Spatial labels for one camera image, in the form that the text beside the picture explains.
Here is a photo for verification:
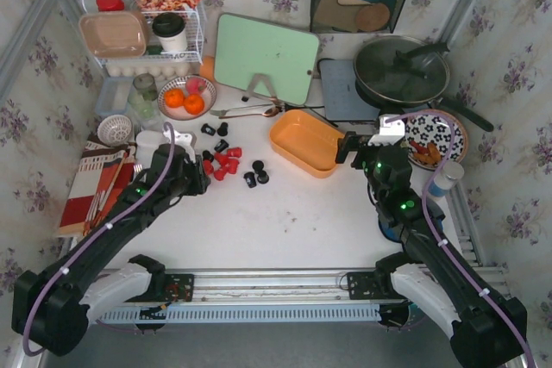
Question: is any orange storage basket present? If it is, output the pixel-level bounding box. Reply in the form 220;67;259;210
268;109;344;179

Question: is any red capsule number two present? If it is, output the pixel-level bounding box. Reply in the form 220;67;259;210
227;158;240;174

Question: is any red capsule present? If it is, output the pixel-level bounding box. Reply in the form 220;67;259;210
226;147;242;159

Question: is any grey blue cloth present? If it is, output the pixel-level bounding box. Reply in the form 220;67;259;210
379;210;446;245

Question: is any black capsule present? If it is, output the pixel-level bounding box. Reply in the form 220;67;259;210
252;160;265;173
202;150;214;162
214;139;229;153
216;122;229;137
257;171;269;184

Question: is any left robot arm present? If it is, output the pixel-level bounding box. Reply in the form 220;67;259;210
11;144;210;356

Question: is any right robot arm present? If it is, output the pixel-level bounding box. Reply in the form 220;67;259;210
336;132;530;367

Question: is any grey induction cooker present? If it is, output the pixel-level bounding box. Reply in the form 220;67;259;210
317;59;380;122

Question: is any floral patterned plate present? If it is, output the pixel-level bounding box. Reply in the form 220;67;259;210
403;109;468;171

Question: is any black capsule number four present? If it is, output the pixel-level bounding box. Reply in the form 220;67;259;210
201;123;216;136

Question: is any white blue bottle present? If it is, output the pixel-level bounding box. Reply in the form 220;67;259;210
428;160;465;198

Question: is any silver fork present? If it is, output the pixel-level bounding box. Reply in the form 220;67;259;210
209;103;271;117

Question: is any fruit bowl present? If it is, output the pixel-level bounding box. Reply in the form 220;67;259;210
157;75;216;121

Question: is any striped orange cloth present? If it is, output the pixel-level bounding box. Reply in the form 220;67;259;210
57;134;136;237

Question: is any black pan with lid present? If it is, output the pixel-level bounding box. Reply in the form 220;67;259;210
353;35;494;132

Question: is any copper spoon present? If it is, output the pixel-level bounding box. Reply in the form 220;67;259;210
219;107;281;120

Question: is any white small strainer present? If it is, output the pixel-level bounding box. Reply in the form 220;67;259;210
97;115;133;147

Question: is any dark glass cup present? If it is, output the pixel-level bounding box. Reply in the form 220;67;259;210
133;73;158;101

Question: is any blue plastic container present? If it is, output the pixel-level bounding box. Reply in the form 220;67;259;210
95;77;133;118

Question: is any egg carton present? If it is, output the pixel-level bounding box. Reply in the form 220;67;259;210
105;63;195;80

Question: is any round cork coaster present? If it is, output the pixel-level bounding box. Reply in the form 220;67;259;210
354;3;391;32

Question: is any green cutting board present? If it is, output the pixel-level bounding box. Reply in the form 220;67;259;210
214;13;320;105

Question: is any black mesh holder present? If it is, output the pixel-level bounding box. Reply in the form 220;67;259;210
310;0;405;34

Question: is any white black lid cup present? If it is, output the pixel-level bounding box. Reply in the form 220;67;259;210
152;12;188;53

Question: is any beige rectangular tray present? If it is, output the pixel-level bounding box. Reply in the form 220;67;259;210
78;10;149;59

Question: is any red lid jar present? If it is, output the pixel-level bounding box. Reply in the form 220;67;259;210
96;0;125;12

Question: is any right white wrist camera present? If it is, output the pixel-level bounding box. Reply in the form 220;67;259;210
368;114;405;147

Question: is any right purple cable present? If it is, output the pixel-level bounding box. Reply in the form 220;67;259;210
383;111;538;368

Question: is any purple cable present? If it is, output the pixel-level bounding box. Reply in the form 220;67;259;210
21;122;176;357
383;111;538;368

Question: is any white wire rack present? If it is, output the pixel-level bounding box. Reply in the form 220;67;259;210
79;0;207;65

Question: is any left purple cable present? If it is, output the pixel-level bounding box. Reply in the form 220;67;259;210
21;122;176;357

